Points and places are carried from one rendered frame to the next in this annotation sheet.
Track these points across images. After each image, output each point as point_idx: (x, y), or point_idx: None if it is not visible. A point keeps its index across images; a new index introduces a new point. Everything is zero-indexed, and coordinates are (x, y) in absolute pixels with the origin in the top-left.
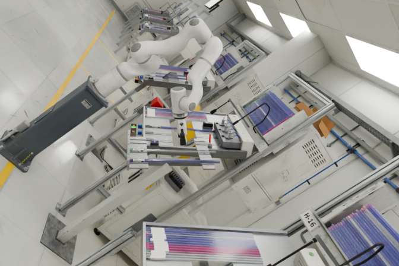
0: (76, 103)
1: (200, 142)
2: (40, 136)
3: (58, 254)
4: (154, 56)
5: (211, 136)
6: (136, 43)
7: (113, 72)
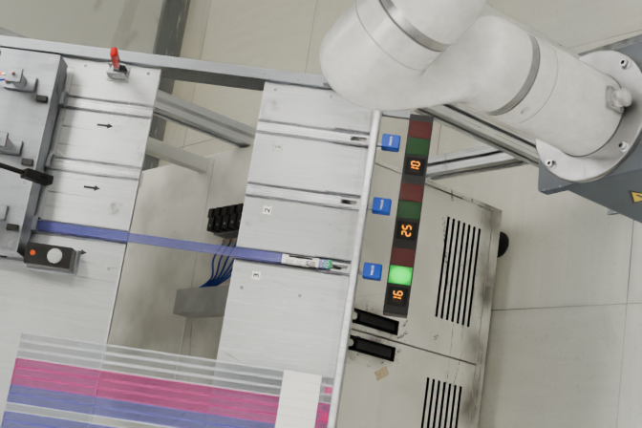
0: None
1: None
2: None
3: (609, 44)
4: None
5: (73, 170)
6: None
7: (546, 44)
